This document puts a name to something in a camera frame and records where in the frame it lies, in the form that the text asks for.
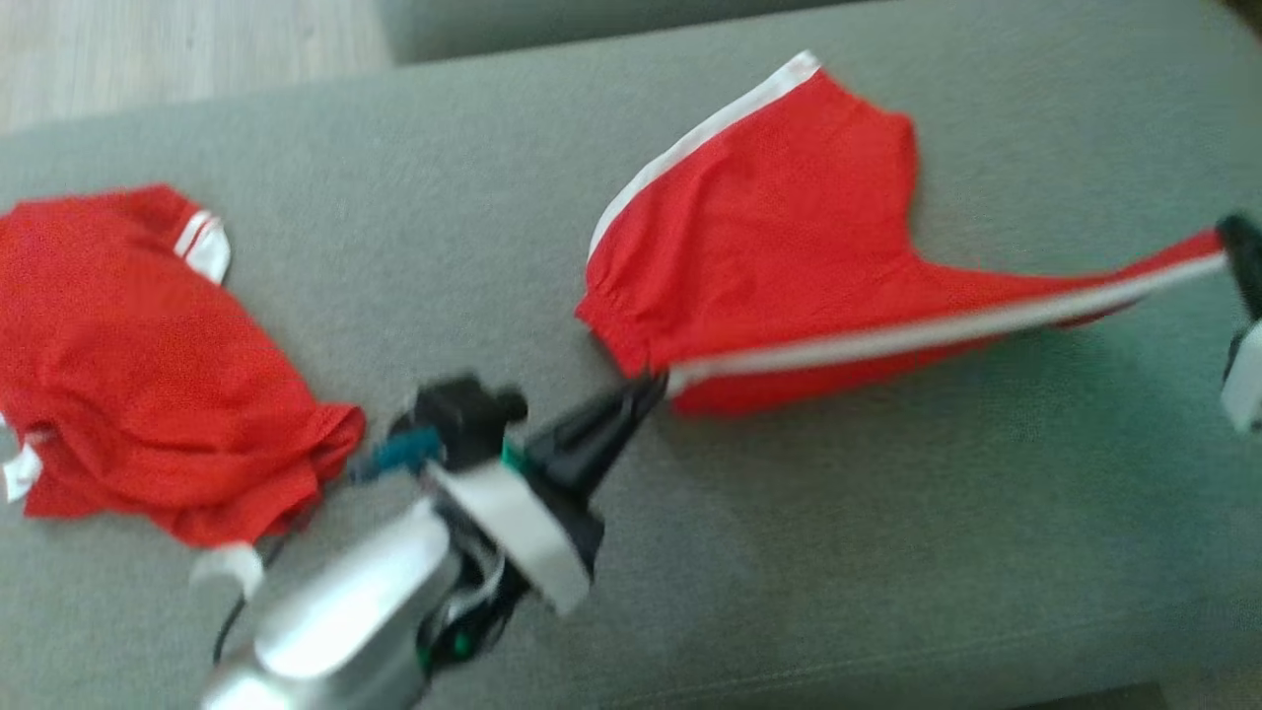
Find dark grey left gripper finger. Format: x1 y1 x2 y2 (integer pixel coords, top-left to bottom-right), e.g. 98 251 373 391
527 371 669 474
542 385 669 499

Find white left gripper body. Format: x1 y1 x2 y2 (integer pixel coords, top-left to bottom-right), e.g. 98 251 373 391
424 439 604 617

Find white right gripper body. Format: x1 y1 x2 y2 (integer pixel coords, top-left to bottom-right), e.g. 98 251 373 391
1221 320 1262 435

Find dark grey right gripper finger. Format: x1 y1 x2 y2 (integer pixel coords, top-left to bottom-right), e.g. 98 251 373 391
1216 212 1262 321

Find red shorts with white stripes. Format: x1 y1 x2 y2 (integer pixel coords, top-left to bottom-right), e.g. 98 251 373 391
575 49 1231 417

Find red T-shirt with white sleeves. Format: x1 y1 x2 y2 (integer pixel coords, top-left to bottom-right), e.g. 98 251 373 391
0 184 368 598

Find grey sofa ottoman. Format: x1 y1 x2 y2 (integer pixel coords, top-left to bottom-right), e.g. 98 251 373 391
0 0 1262 710

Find grey sofa seat cushion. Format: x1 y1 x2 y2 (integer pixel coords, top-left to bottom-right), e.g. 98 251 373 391
380 0 849 65

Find teal cable connector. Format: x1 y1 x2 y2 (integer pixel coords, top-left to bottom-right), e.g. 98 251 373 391
345 429 442 484

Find thin black cable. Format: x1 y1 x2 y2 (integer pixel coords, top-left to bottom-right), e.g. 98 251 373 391
212 532 297 667

